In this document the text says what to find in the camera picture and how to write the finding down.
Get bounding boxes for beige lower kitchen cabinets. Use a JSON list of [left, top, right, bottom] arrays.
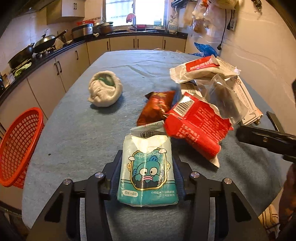
[[0, 34, 188, 210]]

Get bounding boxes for white printed paper box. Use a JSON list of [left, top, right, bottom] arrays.
[[180, 76, 263, 125]]

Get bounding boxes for dark cooking pot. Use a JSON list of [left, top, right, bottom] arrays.
[[93, 22, 114, 35]]

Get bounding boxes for black chair back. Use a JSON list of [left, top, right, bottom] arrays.
[[266, 111, 285, 133]]

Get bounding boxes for black wok with lid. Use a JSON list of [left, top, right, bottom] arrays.
[[33, 29, 68, 54]]

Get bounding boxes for hanging plastic bags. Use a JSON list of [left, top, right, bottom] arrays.
[[180, 1, 239, 35]]

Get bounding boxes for red torn snack bag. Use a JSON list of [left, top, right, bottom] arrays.
[[164, 92, 233, 168]]

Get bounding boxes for kitchen window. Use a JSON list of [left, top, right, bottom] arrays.
[[103, 0, 168, 27]]

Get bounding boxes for dark red snack bag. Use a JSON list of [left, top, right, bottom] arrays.
[[137, 90, 175, 126]]

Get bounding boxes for black frying pan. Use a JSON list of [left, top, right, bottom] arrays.
[[8, 43, 34, 69]]

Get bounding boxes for clear plastic cup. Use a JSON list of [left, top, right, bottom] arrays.
[[195, 74, 247, 126]]

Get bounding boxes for upper wall cabinet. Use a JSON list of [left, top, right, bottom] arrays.
[[46, 0, 85, 25]]

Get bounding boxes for teal cartoon tissue pack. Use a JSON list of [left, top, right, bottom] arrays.
[[117, 121, 179, 207]]

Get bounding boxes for white cloth bundle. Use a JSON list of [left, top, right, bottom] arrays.
[[88, 71, 123, 108]]

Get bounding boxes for red plastic mesh basket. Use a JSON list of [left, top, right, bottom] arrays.
[[1, 108, 44, 189]]

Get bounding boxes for steel rice cooker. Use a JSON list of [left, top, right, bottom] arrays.
[[71, 23, 93, 40]]

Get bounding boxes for black hanging power cord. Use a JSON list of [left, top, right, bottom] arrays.
[[217, 9, 234, 51]]

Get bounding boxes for white bag with red label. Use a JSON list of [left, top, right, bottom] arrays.
[[170, 55, 241, 84]]

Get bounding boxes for blue plastic bag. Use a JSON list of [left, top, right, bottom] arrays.
[[192, 42, 218, 57]]

